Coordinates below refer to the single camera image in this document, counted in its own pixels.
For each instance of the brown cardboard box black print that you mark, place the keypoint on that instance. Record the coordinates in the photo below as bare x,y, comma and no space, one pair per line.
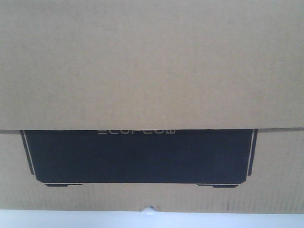
151,65

